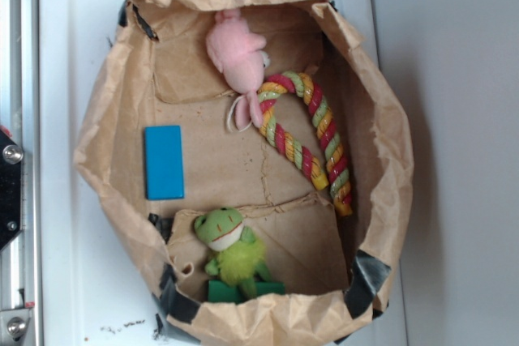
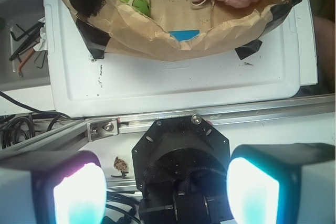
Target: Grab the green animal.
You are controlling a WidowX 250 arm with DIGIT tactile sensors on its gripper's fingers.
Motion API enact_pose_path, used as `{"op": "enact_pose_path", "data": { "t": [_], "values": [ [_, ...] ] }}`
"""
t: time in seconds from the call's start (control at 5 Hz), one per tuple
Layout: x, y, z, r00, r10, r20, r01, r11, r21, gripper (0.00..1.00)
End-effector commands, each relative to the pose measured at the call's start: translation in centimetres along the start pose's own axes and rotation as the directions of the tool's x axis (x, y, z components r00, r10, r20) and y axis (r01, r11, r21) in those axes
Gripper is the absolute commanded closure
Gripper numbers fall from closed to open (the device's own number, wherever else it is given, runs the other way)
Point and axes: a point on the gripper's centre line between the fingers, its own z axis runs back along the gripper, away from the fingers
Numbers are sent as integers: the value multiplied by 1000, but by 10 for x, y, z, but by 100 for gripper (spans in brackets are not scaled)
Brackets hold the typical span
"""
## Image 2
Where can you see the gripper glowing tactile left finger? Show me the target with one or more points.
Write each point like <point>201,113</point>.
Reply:
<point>52,187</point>

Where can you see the brown paper bag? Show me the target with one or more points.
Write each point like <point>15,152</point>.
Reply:
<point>113,26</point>

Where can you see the blue tape label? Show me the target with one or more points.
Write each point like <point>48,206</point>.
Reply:
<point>184,35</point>

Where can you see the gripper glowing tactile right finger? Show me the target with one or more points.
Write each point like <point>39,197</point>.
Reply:
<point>282,183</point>

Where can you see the black hex key set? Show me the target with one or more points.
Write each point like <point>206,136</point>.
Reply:
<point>26,49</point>

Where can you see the aluminium extrusion rail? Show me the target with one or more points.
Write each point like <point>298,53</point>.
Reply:
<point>296,120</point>

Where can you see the green plush animal toy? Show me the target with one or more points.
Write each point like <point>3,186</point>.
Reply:
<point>142,6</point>

